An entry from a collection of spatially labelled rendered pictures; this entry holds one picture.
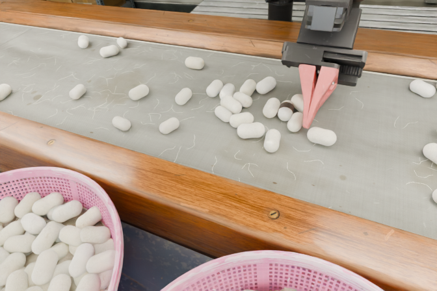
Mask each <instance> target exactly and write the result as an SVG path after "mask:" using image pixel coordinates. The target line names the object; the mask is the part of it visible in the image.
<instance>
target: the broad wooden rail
mask: <svg viewBox="0 0 437 291"><path fill-rule="evenodd" d="M0 22H2V23H11V24H16V25H26V26H32V27H41V28H46V29H55V30H61V31H70V32H79V33H85V34H94V35H99V36H108V37H114V38H123V39H128V40H138V41H143V42H152V43H158V44H167V45H176V46H182V47H191V48H196V49H205V50H211V51H220V52H225V53H235V54H240V55H250V56H255V57H264V58H273V59H278V60H281V59H282V53H281V51H282V47H283V44H284V42H294V43H296V42H297V39H298V34H299V31H300V27H301V24H302V23H296V22H288V21H274V20H265V19H248V18H236V17H229V16H214V15H207V14H192V13H184V12H170V11H162V10H147V9H139V8H125V7H117V6H103V5H88V4H81V3H66V2H58V1H44V0H0ZM353 50H359V51H366V52H368V55H367V60H366V63H365V67H364V68H363V71H370V72H376V73H385V74H390V75H400V76H405V77H414V78H420V79H429V80H434V81H437V34H422V33H414V32H400V31H385V30H378V29H363V28H358V31H357V34H356V39H355V42H354V47H353Z"/></svg>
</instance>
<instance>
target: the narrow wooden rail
mask: <svg viewBox="0 0 437 291"><path fill-rule="evenodd" d="M32 167H56V168H64V169H67V170H72V171H76V172H78V173H81V174H83V175H85V176H87V177H89V178H90V179H92V180H93V181H95V182H96V183H98V184H99V185H100V186H101V187H102V188H103V189H104V191H106V193H107V194H108V195H109V197H110V199H111V200H112V202H113V203H114V205H115V207H116V210H117V212H118V215H119V217H120V221H122V222H124V223H126V224H128V225H131V226H134V227H136V228H138V229H141V230H143V231H146V232H148V233H151V234H154V235H155V236H158V237H161V238H164V239H165V240H168V241H170V242H173V243H175V244H178V245H180V246H183V247H186V248H188V249H191V250H193V251H195V252H197V253H200V254H203V255H205V256H207V257H210V258H212V259H218V258H220V257H224V256H227V255H232V254H235V253H242V252H246V251H263V250H273V251H288V252H294V253H300V254H304V255H309V256H312V257H316V258H318V259H323V260H326V261H328V262H331V263H333V264H336V265H338V266H341V267H343V268H345V269H347V270H350V271H352V272H354V273H355V274H357V275H359V276H361V277H363V278H364V279H367V280H368V281H370V282H371V283H373V284H374V285H377V286H378V287H379V288H381V289H383V290H384V291H437V240H435V239H433V238H429V237H426V236H422V235H419V234H415V233H411V232H408V231H404V230H402V229H398V228H395V227H391V226H389V225H384V224H382V223H378V222H375V221H371V220H367V219H365V218H361V217H357V216H354V215H351V214H347V213H344V212H340V211H338V210H334V209H330V208H327V207H323V206H320V205H316V204H314V203H310V202H307V201H303V200H300V199H296V198H294V197H289V196H286V195H283V194H279V193H276V192H272V191H270V190H266V189H263V188H259V187H256V186H252V185H249V184H246V183H242V182H239V181H235V180H232V179H228V178H225V177H221V176H219V175H215V174H212V173H208V172H206V171H202V170H197V169H195V168H191V167H188V166H184V165H181V164H178V163H175V162H171V161H168V160H164V159H161V158H157V157H153V156H151V155H147V154H144V153H140V152H138V151H134V150H130V149H127V148H124V147H120V146H117V145H113V144H109V143H107V142H102V141H100V140H96V139H93V138H89V137H87V136H83V135H80V134H76V133H72V132H70V131H65V130H62V129H59V128H56V127H52V126H49V125H45V124H43V123H38V122H36V121H32V120H28V119H25V118H21V117H19V116H15V115H11V114H8V113H5V112H1V111H0V173H3V172H6V171H11V170H17V169H22V168H32Z"/></svg>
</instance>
